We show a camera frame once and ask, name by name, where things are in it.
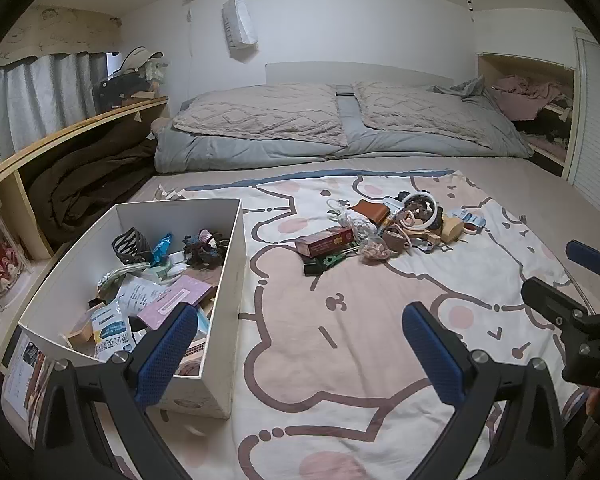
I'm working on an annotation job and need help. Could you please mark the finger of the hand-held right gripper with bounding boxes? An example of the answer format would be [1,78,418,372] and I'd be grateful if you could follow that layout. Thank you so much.
[521,277,600,333]
[566,240,600,281]

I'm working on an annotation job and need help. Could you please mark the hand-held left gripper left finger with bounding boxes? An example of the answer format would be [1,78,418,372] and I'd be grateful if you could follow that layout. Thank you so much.
[32,302,198,480]

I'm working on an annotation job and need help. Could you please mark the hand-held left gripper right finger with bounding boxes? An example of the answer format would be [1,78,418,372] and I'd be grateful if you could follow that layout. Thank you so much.
[401,302,568,480]

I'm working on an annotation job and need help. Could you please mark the white cardboard box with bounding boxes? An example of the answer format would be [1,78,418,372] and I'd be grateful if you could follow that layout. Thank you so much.
[17,197,246,420]

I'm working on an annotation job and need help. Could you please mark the pink flat box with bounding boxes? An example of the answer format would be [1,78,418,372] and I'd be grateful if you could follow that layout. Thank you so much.
[137,275,212,331]

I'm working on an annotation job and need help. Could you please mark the white blue printed packet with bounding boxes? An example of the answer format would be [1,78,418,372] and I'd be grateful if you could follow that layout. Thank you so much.
[90,300,136,361]

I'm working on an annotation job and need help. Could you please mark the white paper packet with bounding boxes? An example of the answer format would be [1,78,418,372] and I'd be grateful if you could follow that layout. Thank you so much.
[117,275,163,318]

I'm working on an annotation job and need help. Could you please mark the silver foil pouch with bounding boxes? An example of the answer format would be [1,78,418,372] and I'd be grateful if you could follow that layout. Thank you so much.
[96,262,146,296]

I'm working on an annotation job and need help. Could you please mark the beige bed sheet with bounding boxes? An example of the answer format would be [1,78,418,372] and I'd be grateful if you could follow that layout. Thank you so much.
[130,155,600,341]

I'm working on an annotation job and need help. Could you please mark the printed cartoon blanket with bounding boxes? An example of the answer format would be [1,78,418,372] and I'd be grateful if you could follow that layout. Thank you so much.
[145,169,588,480]

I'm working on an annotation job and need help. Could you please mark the blue foil wrapper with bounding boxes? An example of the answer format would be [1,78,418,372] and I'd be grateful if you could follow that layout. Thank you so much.
[152,234,173,266]

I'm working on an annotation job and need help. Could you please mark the dark scrunchie bundle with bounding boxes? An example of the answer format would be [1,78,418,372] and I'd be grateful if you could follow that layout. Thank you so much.
[182,229,231,268]

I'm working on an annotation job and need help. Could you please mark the black hair claw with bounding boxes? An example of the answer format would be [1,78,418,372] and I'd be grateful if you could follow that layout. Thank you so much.
[112,228,148,264]

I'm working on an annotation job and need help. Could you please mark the light wooden block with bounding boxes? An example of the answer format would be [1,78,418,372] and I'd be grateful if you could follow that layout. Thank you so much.
[440,217,465,243]

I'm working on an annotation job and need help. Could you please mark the clear bag of pink beads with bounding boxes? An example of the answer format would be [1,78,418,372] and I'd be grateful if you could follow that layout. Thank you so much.
[362,240,388,263]

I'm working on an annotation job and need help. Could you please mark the brown tape roll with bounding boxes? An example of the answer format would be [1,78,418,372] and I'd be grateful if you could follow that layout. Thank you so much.
[382,230,406,256]

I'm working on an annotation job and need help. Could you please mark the light wooden board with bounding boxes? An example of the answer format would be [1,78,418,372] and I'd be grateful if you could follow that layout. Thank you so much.
[405,225,443,248]

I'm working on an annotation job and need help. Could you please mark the white louvred door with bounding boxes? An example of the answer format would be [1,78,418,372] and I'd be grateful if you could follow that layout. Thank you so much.
[565,27,600,211]

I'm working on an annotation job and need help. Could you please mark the wooden closet alcove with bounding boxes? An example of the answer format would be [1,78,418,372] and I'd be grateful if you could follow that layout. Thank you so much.
[477,52,581,168]

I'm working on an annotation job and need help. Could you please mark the pink plastic loop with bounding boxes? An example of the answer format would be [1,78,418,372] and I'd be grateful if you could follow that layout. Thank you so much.
[397,210,426,233]

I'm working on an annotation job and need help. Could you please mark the printed magazine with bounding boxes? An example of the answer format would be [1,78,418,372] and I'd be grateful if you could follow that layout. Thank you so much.
[2,330,56,448]

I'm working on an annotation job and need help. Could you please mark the brown leather wallet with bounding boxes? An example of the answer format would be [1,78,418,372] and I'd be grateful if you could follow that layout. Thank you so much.
[356,200,391,225]

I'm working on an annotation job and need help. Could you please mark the dark red rectangular box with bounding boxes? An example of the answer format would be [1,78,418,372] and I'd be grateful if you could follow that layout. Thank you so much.
[295,226,355,257]

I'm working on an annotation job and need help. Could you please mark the pink crumpled clothes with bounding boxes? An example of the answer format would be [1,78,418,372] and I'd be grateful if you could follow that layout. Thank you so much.
[492,75,573,116]

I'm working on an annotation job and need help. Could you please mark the brown folded blanket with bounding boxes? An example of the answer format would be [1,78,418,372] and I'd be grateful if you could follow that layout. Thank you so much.
[22,125,156,246]

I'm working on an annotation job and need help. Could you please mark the framed red doll picture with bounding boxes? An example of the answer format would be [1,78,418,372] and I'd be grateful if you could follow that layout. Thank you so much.
[0,205,31,311]

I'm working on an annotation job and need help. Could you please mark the crumpled grey cloth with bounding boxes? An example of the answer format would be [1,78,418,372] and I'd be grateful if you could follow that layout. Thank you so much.
[430,75,488,98]

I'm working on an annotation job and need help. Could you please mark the beige quilted pillow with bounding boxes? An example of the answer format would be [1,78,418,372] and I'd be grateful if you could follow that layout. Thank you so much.
[172,83,348,147]
[352,80,521,143]

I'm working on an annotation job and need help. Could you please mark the grey duvet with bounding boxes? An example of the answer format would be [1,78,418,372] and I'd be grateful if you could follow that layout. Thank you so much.
[152,80,533,176]

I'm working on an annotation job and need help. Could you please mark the wooden shelf unit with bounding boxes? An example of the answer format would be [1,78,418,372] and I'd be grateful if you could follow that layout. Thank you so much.
[0,97,171,261]

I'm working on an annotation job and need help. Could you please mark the black bag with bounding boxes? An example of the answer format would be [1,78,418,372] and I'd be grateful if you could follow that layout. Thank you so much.
[94,72,153,108]

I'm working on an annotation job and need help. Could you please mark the pale plush flowers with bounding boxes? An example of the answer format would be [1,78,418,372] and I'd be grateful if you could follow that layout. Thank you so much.
[145,59,170,83]

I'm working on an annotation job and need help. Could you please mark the grey curtain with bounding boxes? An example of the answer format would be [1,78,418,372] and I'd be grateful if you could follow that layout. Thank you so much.
[0,52,108,166]

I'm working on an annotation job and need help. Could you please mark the white headboard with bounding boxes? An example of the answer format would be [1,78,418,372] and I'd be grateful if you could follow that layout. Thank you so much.
[265,62,456,88]

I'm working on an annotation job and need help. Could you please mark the white cap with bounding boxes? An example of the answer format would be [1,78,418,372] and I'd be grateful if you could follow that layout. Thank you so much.
[117,46,165,71]

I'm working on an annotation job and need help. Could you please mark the cardboard valance with drawings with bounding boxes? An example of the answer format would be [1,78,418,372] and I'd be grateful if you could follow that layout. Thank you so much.
[0,5,123,68]

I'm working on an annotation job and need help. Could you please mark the white hanging paper bag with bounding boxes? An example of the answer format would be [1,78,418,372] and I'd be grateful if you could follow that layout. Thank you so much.
[222,0,258,51]

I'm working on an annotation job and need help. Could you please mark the white plastic ring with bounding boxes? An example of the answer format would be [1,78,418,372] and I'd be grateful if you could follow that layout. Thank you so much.
[404,191,438,233]

